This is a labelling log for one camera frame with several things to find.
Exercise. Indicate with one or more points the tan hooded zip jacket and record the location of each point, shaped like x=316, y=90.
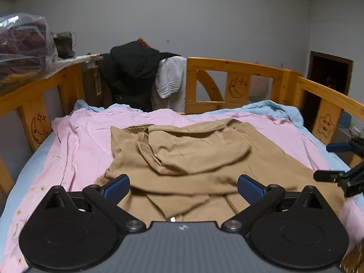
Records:
x=191, y=173

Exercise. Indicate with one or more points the brown patterned quilt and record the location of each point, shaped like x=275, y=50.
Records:
x=353, y=261

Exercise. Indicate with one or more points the wooden bed frame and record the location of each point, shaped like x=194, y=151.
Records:
x=211, y=84

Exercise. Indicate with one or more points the black leather bag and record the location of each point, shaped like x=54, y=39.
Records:
x=64, y=44

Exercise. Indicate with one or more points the red paper decoration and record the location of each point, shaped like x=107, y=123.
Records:
x=143, y=42

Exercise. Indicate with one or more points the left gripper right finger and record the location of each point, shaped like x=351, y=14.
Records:
x=294, y=230

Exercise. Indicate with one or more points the white grey garment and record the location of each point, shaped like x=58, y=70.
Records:
x=169, y=88

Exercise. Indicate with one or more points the clear plastic bag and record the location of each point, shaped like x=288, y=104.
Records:
x=27, y=48

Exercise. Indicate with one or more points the light blue blanket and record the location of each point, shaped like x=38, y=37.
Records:
x=281, y=123

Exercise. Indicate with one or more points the pink bed sheet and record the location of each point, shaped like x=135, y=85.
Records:
x=81, y=152

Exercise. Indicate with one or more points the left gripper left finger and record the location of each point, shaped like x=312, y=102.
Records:
x=74, y=231

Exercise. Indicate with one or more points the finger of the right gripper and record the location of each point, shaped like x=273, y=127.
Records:
x=354, y=145
x=350, y=182

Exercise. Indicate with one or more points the black clothes pile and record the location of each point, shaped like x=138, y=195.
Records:
x=129, y=71

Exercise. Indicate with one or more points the dark doorway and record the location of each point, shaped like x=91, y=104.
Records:
x=330, y=71

